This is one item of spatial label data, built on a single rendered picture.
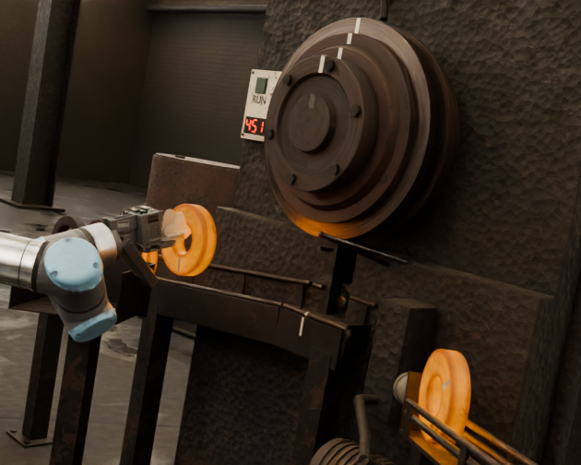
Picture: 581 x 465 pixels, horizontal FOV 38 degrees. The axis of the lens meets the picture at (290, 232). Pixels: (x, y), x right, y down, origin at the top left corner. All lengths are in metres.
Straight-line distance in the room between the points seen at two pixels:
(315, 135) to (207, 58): 10.59
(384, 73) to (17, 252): 0.77
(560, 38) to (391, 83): 0.33
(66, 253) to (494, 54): 0.92
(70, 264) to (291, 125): 0.58
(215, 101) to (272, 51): 9.76
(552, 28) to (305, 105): 0.50
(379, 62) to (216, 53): 10.45
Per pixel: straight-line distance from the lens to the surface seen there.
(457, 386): 1.34
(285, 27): 2.19
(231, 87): 11.74
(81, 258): 1.43
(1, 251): 1.47
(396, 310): 1.65
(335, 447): 1.61
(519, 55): 1.74
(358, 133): 1.63
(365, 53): 1.73
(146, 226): 1.70
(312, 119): 1.71
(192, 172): 4.58
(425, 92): 1.65
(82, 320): 1.54
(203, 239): 1.75
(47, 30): 8.53
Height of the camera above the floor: 1.07
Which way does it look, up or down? 6 degrees down
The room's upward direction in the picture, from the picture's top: 10 degrees clockwise
